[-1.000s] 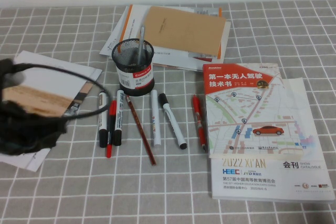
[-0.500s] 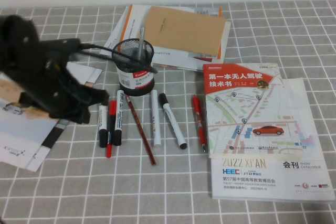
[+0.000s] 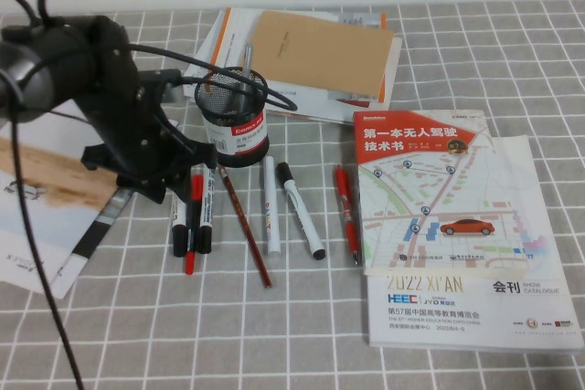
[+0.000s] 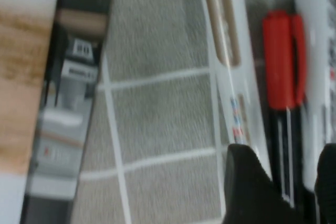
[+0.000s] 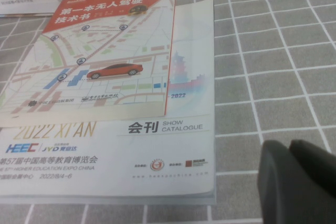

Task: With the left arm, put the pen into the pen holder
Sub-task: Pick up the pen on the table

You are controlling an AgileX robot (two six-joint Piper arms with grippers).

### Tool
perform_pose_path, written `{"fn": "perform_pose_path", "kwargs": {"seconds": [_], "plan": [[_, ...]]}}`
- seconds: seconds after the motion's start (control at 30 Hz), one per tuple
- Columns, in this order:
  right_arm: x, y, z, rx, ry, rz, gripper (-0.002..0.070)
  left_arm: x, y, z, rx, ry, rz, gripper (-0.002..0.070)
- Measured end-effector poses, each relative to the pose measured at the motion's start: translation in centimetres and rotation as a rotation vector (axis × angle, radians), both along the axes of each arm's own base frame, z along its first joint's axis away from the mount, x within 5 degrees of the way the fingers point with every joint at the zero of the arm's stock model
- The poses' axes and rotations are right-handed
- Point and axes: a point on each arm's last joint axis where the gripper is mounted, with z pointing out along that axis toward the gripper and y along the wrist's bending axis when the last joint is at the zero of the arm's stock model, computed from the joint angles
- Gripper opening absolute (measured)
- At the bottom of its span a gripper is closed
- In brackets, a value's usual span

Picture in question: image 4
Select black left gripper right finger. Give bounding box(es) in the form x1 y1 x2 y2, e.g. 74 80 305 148
313 143 336 224

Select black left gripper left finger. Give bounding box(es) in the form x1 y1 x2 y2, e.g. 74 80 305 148
223 144 297 224

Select white pen with colourful print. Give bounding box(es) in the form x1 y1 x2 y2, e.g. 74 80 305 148
198 0 262 154

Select gray white grid tablecloth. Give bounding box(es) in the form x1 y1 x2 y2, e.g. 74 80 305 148
70 0 336 224

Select red capped black marker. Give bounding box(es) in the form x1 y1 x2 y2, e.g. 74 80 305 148
262 10 307 206

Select white brochure with sandy photo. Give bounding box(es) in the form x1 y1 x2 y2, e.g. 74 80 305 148
0 0 116 224

